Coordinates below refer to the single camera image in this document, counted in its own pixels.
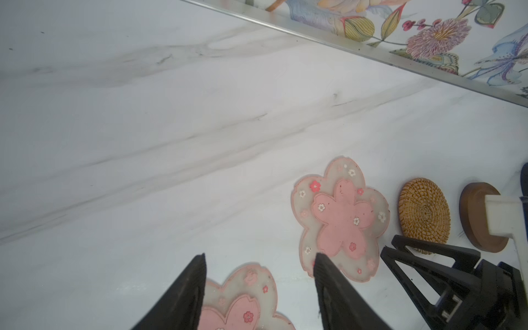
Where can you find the woven rattan coaster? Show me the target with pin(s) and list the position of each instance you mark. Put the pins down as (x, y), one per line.
(423, 211)

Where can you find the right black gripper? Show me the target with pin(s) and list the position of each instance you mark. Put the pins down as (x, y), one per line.
(458, 296)

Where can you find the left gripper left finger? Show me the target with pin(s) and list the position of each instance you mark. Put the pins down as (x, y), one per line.
(180, 307)

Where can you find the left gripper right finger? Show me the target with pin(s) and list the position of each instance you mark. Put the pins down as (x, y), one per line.
(341, 306)

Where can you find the brown wooden coaster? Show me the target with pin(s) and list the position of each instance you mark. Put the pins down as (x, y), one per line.
(474, 219)

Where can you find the pink flower coaster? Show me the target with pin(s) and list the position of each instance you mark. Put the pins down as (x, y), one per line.
(248, 299)
(341, 218)

